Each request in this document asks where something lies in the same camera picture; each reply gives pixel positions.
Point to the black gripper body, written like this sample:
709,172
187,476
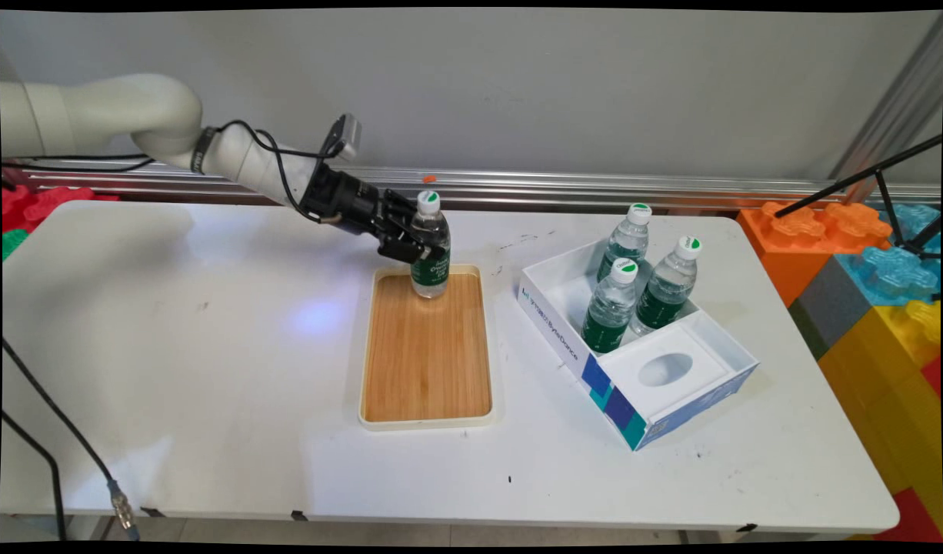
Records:
344,200

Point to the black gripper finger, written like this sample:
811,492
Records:
402,246
398,209

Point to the clear water bottle green label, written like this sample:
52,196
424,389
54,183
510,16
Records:
627,240
666,292
610,312
431,277

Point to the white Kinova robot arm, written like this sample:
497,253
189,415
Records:
125,115

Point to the bamboo tray with cream rim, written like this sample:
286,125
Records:
426,354

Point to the white cardboard box blue print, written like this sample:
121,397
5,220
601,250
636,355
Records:
671,377

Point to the red giant building block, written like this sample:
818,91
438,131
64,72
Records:
44,204
914,519

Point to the green giant building block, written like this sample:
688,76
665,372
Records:
11,243

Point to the orange giant building block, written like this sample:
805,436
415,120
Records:
794,246

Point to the grey giant building block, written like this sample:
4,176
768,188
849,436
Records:
829,308

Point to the black tripod stand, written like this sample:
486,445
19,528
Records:
887,196

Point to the light blue giant building block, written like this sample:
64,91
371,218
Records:
891,273
914,219

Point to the yellow giant building block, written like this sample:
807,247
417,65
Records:
887,400

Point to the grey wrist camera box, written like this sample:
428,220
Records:
342,138

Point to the aluminium frame rail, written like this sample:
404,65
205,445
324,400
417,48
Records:
594,187

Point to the aluminium frame post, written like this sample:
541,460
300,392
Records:
887,108

